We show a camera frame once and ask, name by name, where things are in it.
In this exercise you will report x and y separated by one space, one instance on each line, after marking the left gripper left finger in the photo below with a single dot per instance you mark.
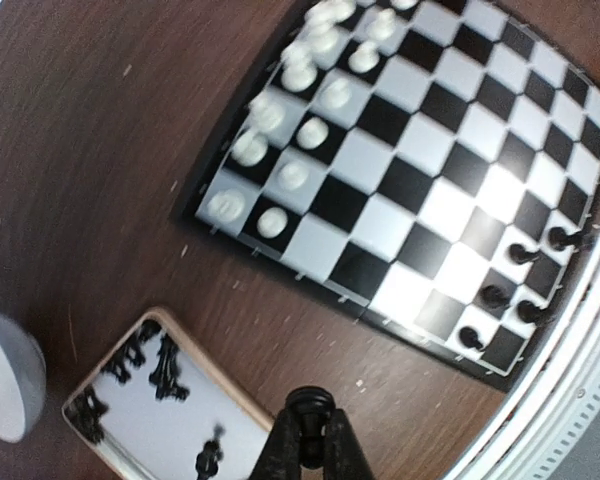
280 456

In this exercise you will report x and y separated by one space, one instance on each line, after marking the white ceramic bowl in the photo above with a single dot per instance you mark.
22 381

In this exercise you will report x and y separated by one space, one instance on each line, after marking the wooden rimmed black tray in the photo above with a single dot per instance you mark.
157 406

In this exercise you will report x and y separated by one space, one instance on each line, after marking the aluminium front rail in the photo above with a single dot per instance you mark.
542 419

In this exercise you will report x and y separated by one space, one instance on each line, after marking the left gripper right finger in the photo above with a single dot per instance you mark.
343 456

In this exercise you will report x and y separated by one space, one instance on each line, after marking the black grey chessboard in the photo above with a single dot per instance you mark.
412 183

